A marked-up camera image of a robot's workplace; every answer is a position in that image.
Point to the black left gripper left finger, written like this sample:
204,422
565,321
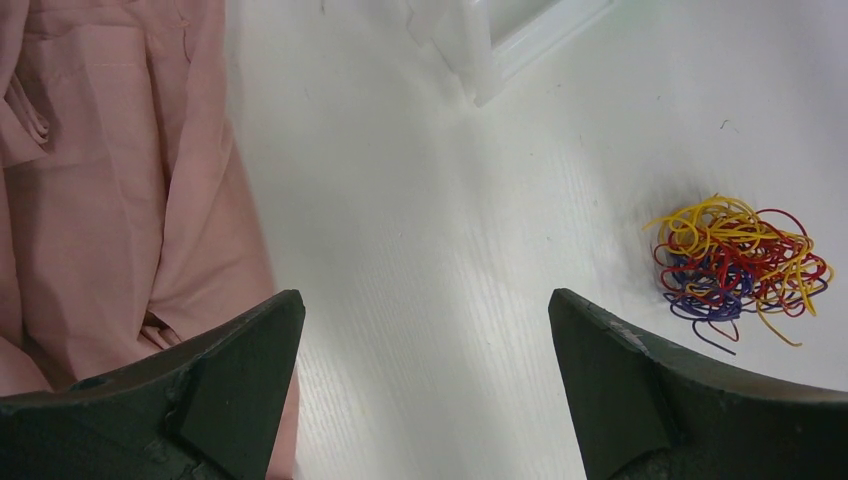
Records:
208,408

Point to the clear plastic bin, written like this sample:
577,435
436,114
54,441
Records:
486,43

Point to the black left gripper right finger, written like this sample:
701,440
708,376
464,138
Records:
644,407

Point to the pink cloth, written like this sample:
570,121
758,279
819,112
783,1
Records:
128,225

